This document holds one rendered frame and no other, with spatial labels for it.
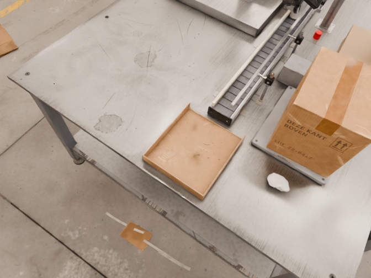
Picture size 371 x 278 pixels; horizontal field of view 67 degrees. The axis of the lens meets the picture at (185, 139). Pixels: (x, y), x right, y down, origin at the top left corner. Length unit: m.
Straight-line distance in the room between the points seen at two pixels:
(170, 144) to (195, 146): 0.10
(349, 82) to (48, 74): 1.16
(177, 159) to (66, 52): 0.74
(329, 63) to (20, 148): 1.93
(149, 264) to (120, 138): 0.90
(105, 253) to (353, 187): 1.33
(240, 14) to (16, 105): 1.75
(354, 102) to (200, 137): 0.52
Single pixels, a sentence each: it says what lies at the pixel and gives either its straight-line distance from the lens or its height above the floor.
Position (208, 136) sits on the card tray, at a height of 0.83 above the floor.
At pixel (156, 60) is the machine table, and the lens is 1.34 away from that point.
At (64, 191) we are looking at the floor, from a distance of 1.99.
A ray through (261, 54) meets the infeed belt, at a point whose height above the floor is 0.88.
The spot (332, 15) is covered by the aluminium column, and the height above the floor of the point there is 0.91.
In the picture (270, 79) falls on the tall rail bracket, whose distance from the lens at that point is 1.15.
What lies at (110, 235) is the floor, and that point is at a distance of 1.83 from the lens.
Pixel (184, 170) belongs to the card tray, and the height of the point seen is 0.83.
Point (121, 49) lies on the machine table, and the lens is 1.41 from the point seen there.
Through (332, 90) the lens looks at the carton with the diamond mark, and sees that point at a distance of 0.98.
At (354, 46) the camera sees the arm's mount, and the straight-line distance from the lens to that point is 1.54.
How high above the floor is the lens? 1.76
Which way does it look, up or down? 59 degrees down
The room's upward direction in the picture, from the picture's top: 6 degrees clockwise
